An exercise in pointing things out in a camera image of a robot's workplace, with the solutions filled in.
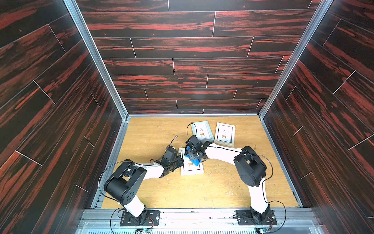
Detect light blue picture frame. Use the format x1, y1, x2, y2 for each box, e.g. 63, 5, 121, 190
191, 121, 214, 142

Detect blue microfiber cloth black trim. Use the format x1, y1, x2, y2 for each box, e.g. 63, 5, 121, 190
185, 146, 200, 166

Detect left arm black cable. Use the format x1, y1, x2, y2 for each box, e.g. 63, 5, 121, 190
97, 134, 179, 202

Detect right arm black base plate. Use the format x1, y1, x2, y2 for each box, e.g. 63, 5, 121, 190
233, 209, 277, 226

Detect white picture frame black border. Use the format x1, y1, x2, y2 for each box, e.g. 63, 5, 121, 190
214, 122, 235, 147

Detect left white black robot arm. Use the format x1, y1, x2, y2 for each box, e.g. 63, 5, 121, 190
104, 156, 184, 218

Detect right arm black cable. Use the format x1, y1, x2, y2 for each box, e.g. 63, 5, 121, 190
186, 122, 287, 233

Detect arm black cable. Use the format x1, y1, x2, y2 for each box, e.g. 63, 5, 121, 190
186, 122, 287, 233
97, 134, 179, 202

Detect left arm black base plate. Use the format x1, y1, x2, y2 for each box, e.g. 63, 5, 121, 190
120, 210, 160, 227

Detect cream white picture frame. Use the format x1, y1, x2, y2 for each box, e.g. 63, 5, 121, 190
179, 148, 204, 176

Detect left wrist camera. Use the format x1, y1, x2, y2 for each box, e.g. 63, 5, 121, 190
164, 146, 179, 161

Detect aluminium front rail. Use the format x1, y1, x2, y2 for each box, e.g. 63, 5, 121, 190
76, 207, 326, 234

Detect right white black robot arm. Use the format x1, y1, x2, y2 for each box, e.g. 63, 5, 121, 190
185, 135, 270, 220

